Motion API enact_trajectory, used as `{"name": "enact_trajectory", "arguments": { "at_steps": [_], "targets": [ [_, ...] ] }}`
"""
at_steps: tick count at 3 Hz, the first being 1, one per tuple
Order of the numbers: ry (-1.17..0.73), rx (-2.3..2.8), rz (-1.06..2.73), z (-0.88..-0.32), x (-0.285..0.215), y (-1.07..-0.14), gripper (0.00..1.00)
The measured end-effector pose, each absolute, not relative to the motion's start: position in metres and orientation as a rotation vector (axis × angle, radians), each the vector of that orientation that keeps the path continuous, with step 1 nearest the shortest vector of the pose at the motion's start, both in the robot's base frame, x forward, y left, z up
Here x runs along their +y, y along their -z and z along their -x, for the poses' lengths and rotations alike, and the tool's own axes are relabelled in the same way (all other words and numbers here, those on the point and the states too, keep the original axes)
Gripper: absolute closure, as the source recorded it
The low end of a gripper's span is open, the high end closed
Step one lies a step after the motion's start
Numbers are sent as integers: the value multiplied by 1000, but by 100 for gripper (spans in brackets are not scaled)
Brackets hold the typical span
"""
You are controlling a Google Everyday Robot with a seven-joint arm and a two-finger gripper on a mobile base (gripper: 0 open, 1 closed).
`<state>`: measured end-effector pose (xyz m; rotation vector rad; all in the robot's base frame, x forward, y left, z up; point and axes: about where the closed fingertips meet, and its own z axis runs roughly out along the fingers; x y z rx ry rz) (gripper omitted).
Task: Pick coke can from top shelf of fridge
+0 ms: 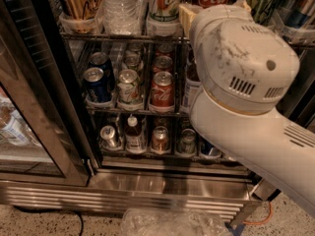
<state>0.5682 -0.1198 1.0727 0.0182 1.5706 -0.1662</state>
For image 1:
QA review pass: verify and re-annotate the open fridge door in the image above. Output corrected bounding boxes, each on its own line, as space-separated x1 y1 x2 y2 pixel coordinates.
251 179 280 201

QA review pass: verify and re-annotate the iced tea bottle bottom shelf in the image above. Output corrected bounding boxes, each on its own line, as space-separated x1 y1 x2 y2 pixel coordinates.
125 115 146 154

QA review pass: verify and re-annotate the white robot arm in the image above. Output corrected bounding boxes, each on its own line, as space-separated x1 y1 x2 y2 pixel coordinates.
179 3 315 216

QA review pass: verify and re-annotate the clear plastic bag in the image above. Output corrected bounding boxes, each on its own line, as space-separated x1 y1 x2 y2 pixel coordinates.
121 208 232 236

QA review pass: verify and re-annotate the blue pepsi can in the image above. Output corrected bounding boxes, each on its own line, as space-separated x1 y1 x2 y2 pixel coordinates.
84 67 110 102
89 52 115 83

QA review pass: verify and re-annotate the copper can bottom shelf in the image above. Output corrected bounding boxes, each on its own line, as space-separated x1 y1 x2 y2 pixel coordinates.
152 126 169 153

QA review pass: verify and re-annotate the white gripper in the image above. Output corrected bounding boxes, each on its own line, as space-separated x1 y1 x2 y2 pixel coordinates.
179 0 299 114

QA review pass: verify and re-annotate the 7up can middle front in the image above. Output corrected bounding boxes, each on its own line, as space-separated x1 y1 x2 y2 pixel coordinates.
117 69 141 104

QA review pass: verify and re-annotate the closed glass fridge door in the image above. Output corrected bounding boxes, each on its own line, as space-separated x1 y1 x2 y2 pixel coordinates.
0 0 95 187

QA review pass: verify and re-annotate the blue can bottom shelf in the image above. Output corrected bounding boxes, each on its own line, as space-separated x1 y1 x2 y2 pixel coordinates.
200 140 221 158

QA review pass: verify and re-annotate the stainless steel fridge base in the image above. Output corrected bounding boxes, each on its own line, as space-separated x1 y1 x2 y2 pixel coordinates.
0 171 262 225

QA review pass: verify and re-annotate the blue pepsi can rear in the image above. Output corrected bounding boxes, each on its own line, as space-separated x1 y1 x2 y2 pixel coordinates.
89 52 115 83

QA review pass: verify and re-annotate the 7up can top shelf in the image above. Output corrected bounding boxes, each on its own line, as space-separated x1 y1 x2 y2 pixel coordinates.
149 0 181 23

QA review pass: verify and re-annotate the iced tea bottle middle shelf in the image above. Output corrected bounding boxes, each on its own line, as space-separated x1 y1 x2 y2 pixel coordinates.
181 49 201 113

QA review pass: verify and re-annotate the black cable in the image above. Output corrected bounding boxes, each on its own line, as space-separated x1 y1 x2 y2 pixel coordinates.
13 205 85 236

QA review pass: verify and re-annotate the red coke can middle front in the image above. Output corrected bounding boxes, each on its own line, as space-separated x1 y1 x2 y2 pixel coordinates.
151 72 174 107

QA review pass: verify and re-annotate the red coke can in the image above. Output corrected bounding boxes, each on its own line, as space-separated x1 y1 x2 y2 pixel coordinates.
153 56 173 73
151 72 174 107

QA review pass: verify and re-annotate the silver can bottom shelf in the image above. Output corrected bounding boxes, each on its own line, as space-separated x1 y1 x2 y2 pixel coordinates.
100 125 120 148

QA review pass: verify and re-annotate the orange cable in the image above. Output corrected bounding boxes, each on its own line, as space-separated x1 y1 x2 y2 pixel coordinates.
242 200 274 227

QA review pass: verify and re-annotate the gold can top shelf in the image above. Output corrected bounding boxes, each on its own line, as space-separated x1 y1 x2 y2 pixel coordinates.
64 0 101 33

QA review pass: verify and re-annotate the blue pepsi can front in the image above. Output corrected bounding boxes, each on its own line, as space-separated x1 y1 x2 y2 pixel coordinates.
84 67 110 102

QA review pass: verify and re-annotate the clear water bottle top shelf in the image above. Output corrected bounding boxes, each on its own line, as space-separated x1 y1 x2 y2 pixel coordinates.
102 0 144 35

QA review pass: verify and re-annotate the iced tea bottle shelf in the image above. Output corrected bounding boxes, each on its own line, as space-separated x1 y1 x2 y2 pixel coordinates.
181 49 201 113
125 115 146 154

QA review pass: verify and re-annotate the green black can top shelf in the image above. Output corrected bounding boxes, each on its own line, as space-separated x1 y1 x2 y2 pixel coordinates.
246 0 283 27

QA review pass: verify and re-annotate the green can bottom shelf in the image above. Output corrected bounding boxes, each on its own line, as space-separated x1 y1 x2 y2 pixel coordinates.
177 129 196 156

